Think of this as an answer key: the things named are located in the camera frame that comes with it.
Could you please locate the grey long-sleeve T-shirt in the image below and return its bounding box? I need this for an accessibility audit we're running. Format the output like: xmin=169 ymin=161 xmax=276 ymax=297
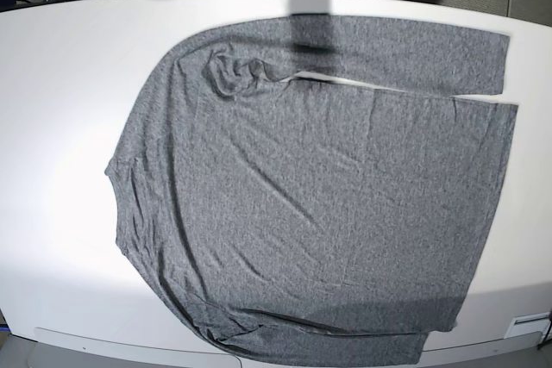
xmin=105 ymin=15 xmax=518 ymax=367

